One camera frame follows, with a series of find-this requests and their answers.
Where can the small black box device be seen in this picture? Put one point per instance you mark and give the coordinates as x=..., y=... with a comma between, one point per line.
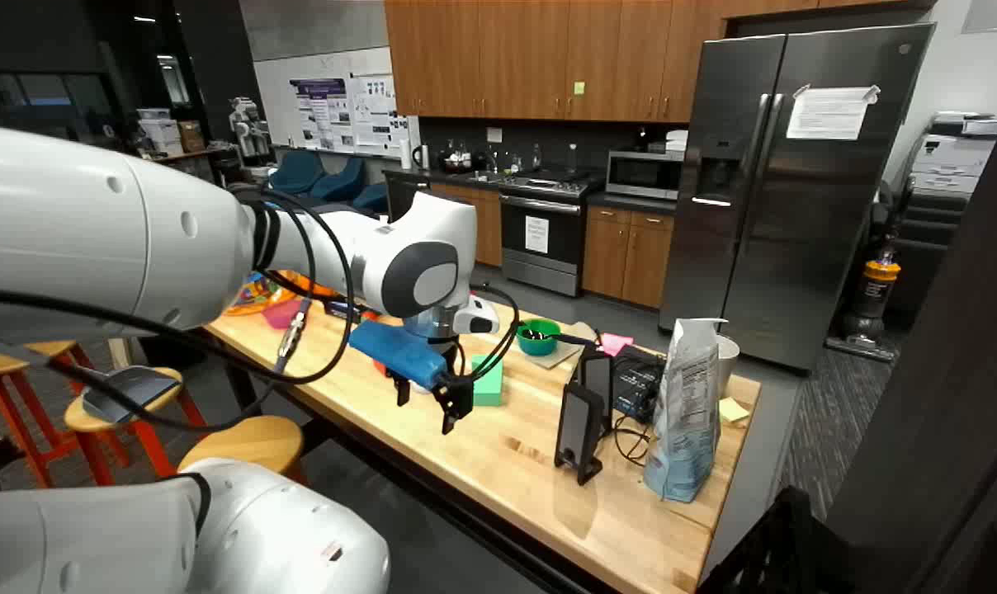
x=640, y=384

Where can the clear plastic bag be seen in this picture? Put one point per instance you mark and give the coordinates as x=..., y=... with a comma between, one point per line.
x=684, y=418

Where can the wooden stool with orange legs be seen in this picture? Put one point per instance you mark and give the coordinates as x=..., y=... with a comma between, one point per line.
x=245, y=444
x=14, y=365
x=91, y=422

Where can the tall wooden wall cabinets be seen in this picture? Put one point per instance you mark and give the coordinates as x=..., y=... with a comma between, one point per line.
x=542, y=62

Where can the wooden base cabinet beside oven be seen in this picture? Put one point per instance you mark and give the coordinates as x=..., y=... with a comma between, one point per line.
x=475, y=220

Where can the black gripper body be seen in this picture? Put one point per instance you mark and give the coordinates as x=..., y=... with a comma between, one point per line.
x=448, y=355

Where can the stainless steel refrigerator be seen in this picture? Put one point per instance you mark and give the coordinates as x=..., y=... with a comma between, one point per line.
x=796, y=200

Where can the yellow and grey vacuum cleaner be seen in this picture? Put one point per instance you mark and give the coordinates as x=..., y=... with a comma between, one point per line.
x=879, y=293

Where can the wooden base cabinet beside refrigerator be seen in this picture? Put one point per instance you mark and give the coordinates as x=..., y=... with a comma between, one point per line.
x=628, y=256

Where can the blue block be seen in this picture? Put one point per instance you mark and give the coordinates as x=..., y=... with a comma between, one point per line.
x=401, y=350

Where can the green cabinet sticker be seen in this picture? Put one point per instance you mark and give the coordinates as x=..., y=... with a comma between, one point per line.
x=578, y=86

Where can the short wooden wall cabinets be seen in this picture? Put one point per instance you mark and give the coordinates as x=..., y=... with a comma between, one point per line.
x=816, y=8

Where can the white wall poster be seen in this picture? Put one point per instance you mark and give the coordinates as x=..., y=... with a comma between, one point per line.
x=351, y=110

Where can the grey tray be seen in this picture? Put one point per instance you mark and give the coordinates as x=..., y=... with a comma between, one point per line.
x=130, y=394

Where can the yellow sticky note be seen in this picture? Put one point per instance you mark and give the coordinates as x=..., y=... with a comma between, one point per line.
x=733, y=409

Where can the white pot on microwave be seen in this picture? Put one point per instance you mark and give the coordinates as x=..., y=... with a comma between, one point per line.
x=676, y=141

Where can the pink sticky note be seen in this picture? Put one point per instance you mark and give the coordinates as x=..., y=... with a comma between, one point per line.
x=614, y=344

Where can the stainless oven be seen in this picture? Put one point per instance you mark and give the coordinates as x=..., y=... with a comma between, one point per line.
x=542, y=235

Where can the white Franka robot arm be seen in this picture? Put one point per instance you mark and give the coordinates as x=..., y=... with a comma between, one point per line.
x=91, y=232

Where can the green bowl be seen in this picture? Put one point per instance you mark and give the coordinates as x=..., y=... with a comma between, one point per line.
x=541, y=338

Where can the stainless microwave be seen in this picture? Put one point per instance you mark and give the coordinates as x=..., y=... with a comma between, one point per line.
x=641, y=175

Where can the white paper on refrigerator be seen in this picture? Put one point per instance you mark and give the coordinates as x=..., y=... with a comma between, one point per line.
x=831, y=113

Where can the grey office printer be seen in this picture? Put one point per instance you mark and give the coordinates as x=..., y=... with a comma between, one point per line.
x=947, y=186

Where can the black tablet stand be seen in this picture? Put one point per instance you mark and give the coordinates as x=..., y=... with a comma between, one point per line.
x=576, y=432
x=600, y=384

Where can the blue armchair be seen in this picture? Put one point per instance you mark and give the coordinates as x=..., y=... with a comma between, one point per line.
x=327, y=184

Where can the black plastic crate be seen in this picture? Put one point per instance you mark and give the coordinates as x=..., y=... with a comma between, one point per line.
x=780, y=549

